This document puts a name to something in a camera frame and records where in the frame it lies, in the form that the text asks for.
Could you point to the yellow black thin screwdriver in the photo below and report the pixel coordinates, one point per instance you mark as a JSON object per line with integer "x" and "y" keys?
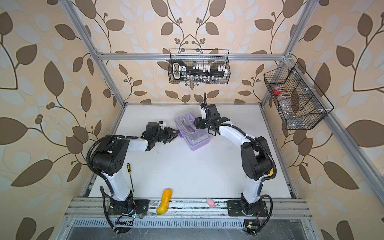
{"x": 130, "y": 175}

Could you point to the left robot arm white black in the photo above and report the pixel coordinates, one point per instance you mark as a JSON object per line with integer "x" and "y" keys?
{"x": 106, "y": 159}

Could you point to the right black wire basket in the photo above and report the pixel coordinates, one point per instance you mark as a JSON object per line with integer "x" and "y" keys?
{"x": 306, "y": 105}

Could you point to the back black wire basket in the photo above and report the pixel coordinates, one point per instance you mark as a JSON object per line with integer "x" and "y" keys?
{"x": 211, "y": 56}

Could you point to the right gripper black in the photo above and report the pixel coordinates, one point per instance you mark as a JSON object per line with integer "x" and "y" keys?
{"x": 199, "y": 123}

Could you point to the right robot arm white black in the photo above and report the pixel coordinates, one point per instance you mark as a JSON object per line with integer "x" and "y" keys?
{"x": 257, "y": 161}

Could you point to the pink pig toy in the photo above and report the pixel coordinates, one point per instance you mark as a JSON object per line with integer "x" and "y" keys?
{"x": 211, "y": 203}

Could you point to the black socket set holder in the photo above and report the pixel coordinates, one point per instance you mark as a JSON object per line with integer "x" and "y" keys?
{"x": 198, "y": 72}

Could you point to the red black ratchet wrench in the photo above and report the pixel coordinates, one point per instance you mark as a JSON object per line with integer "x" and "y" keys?
{"x": 187, "y": 125}

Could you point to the yellow squash toy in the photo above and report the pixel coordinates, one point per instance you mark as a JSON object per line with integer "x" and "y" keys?
{"x": 164, "y": 205}

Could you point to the purple clear plastic tool box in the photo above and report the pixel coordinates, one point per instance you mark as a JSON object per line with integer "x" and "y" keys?
{"x": 194, "y": 137}

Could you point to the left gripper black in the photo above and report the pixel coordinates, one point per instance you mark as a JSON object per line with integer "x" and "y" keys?
{"x": 168, "y": 130}

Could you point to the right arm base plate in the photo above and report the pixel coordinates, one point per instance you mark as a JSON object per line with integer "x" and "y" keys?
{"x": 234, "y": 208}

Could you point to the black wire basket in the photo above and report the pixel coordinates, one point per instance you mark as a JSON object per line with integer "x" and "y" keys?
{"x": 211, "y": 56}
{"x": 306, "y": 105}

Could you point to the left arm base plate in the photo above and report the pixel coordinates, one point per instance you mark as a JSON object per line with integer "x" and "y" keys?
{"x": 128, "y": 207}

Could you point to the red capped clear bottle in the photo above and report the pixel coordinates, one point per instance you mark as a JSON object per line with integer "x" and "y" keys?
{"x": 278, "y": 93}

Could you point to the yellow lemon toy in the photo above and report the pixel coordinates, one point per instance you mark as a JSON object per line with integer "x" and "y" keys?
{"x": 271, "y": 173}

